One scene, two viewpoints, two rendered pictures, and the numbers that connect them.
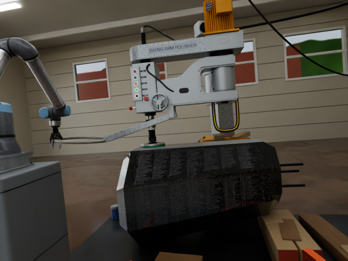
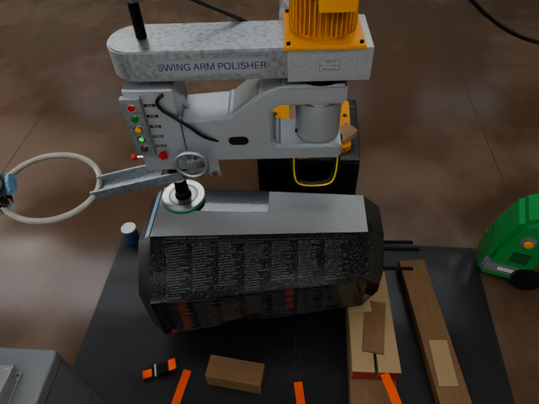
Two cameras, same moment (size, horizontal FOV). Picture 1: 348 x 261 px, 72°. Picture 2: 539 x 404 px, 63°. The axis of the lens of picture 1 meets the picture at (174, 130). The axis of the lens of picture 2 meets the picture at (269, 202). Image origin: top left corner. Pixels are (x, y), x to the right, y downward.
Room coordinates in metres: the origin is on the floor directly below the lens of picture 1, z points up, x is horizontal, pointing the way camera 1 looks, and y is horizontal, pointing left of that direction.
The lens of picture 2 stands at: (0.56, -0.12, 2.45)
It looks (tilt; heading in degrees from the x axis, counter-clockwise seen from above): 48 degrees down; 356
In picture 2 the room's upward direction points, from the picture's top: 3 degrees counter-clockwise
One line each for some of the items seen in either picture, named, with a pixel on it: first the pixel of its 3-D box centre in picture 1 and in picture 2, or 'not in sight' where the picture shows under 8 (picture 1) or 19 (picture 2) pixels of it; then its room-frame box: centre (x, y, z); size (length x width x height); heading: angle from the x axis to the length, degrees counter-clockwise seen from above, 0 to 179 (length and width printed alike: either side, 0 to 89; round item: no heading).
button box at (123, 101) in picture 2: (136, 84); (139, 127); (2.04, 0.28, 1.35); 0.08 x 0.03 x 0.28; 83
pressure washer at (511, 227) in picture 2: not in sight; (532, 221); (2.02, -1.74, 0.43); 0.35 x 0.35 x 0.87; 63
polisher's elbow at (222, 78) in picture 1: (222, 80); (317, 111); (2.07, -0.45, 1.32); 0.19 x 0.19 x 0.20
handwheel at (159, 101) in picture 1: (160, 102); (192, 159); (2.01, 0.10, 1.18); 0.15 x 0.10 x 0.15; 83
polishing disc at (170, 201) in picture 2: (153, 143); (183, 195); (2.15, 0.20, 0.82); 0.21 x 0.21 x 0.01
